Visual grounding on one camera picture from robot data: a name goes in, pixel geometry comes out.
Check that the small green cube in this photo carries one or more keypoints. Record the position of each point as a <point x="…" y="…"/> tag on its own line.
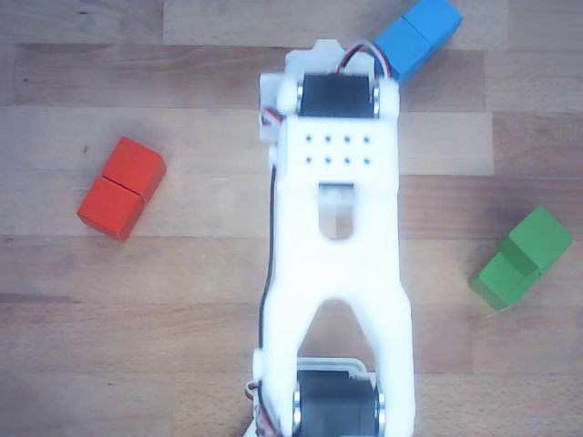
<point x="539" y="239"/>

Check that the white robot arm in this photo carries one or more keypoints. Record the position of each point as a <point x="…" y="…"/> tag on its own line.
<point x="341" y="273"/>

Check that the long red block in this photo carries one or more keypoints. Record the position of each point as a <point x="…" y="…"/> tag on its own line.
<point x="120" y="186"/>

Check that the long blue block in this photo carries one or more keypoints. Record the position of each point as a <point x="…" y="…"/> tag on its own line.
<point x="410" y="45"/>

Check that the long green block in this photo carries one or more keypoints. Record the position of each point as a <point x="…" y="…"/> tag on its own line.
<point x="498" y="282"/>

